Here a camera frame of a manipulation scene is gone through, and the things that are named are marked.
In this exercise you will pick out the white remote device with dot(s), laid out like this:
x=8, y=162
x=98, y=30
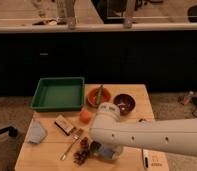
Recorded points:
x=154, y=161

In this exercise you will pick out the green vegetable in bowl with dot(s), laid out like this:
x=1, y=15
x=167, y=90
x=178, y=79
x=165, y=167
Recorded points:
x=99, y=95

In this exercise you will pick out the orange bowl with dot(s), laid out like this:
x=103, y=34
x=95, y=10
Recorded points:
x=92, y=95

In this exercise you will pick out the bunch of dark grapes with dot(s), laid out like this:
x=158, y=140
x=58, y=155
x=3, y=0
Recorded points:
x=83, y=153

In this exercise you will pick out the white paper cup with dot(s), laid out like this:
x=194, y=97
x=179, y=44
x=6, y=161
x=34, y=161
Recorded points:
x=110, y=152

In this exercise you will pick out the black chair part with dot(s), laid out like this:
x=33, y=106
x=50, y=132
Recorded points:
x=10, y=130

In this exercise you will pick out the metal fork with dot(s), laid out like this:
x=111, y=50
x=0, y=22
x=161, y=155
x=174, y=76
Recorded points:
x=75, y=138

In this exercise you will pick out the green plastic tray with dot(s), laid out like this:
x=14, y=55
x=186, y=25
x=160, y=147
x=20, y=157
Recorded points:
x=59, y=94

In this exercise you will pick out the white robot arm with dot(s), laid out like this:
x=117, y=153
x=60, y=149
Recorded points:
x=171, y=136

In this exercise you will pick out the light blue cloth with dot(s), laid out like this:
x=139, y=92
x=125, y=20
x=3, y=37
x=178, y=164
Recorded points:
x=36, y=133

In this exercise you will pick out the brown rectangular sponge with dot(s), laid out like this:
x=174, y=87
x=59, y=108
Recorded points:
x=64, y=124

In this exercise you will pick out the dark brown bowl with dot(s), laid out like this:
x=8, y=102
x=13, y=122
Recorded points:
x=125, y=102

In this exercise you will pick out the orange fruit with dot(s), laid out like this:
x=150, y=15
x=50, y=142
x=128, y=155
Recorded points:
x=85, y=116

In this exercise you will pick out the metal cup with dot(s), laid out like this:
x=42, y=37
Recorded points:
x=94, y=148

